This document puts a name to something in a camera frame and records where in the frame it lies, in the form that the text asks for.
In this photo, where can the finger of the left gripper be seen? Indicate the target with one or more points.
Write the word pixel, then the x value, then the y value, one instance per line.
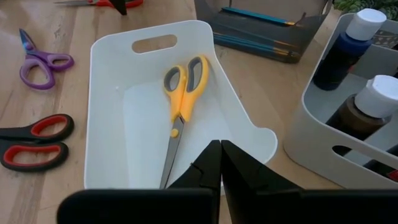
pixel 119 5

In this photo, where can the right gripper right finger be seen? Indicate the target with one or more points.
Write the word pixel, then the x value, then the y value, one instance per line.
pixel 248 186

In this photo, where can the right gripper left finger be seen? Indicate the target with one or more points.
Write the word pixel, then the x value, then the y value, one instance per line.
pixel 202 174

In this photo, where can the white plastic bin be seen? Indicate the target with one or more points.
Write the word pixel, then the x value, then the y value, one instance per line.
pixel 140 140

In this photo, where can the brown paint bottle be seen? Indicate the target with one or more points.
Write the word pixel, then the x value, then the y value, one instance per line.
pixel 351 119

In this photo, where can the pens group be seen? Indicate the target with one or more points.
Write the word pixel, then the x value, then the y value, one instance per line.
pixel 245 45
pixel 242 40

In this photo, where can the blue paint bottle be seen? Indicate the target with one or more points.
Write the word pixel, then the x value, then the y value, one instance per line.
pixel 339 62

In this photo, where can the black and red scissors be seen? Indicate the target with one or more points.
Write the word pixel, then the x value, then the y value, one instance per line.
pixel 9 134

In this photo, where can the grey plastic bin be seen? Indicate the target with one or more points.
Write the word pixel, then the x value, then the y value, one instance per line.
pixel 311 146

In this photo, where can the grey mesh basket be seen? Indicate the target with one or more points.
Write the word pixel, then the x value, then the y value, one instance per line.
pixel 236 28

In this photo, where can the green succulent plant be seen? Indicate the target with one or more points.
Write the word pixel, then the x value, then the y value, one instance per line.
pixel 357 6

